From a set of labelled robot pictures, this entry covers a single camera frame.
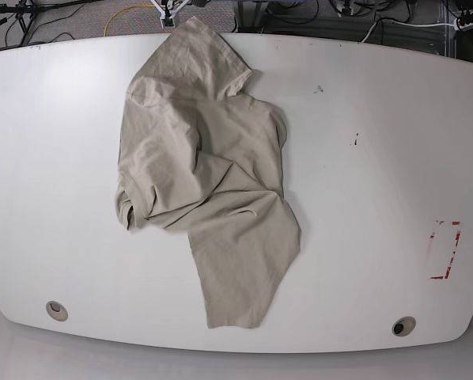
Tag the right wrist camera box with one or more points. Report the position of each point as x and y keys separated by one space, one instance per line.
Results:
x=167 y=21

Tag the table cable grommet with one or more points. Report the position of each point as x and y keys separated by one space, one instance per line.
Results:
x=404 y=326
x=56 y=311

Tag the left table cable grommet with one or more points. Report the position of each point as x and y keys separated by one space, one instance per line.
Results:
x=56 y=311

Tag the white power strip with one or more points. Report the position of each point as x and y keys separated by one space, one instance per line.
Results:
x=464 y=22

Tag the black tripod stand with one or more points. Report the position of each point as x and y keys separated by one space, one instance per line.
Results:
x=25 y=13

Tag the right table cable grommet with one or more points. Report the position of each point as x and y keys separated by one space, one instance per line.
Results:
x=404 y=326

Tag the beige T-shirt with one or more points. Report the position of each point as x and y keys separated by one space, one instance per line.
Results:
x=197 y=154

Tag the red tape rectangle marking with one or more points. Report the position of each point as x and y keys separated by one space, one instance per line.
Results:
x=441 y=250

